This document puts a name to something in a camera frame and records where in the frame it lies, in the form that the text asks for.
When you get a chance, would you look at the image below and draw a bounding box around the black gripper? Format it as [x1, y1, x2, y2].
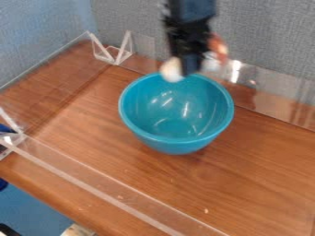
[160, 0, 216, 77]

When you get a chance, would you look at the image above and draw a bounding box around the brown white toy mushroom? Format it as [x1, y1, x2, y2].
[160, 33, 228, 83]

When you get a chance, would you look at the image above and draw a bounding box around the blue plastic bowl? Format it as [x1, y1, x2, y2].
[117, 73, 235, 155]

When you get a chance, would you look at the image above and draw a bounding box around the clear acrylic back barrier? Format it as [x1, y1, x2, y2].
[127, 33, 315, 133]

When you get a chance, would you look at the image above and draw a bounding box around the clear acrylic barrier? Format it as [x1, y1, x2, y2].
[0, 108, 228, 236]
[127, 33, 315, 133]

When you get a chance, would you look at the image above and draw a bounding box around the clear acrylic front barrier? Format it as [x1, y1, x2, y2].
[0, 108, 228, 236]

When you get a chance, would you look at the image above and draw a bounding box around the clear acrylic corner bracket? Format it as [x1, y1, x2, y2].
[86, 30, 133, 65]

